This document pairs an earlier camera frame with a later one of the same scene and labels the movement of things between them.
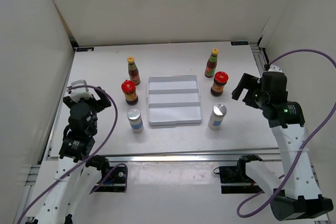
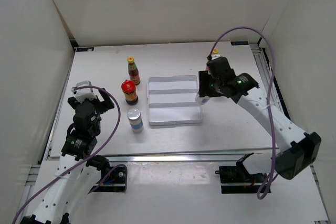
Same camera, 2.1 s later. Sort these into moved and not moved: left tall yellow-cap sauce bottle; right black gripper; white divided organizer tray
Moved: right black gripper
Not moved: left tall yellow-cap sauce bottle; white divided organizer tray
